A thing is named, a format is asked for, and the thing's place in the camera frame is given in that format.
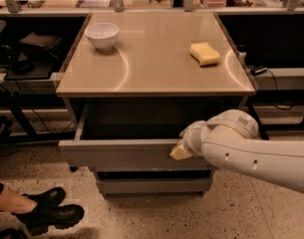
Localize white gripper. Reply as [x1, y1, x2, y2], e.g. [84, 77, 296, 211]
[169, 120, 208, 160]

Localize grey top drawer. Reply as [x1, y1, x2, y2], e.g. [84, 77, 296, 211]
[59, 105, 215, 172]

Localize grey drawer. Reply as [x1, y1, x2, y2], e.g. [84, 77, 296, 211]
[59, 105, 215, 172]
[97, 178, 212, 195]

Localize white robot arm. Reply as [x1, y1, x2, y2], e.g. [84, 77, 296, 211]
[169, 110, 304, 193]

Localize grey bottom drawer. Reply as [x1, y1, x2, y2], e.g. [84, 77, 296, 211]
[97, 178, 212, 195]

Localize grey drawer cabinet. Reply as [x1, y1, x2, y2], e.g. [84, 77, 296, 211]
[56, 11, 255, 183]

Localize black desk leg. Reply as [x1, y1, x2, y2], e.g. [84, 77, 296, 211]
[247, 104, 269, 140]

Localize yellow sponge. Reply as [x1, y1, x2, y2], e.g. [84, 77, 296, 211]
[189, 42, 220, 67]

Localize black power adapter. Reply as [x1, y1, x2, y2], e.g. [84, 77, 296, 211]
[250, 66, 267, 76]

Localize black leather shoe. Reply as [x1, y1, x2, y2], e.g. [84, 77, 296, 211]
[26, 187, 66, 207]
[16, 204, 85, 236]

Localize white ceramic bowl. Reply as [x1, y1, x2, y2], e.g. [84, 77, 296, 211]
[85, 23, 120, 51]

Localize dark box on shelf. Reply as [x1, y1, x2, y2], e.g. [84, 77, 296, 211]
[19, 32, 62, 62]

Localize black left desk frame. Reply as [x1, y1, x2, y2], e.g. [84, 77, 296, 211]
[0, 91, 74, 145]

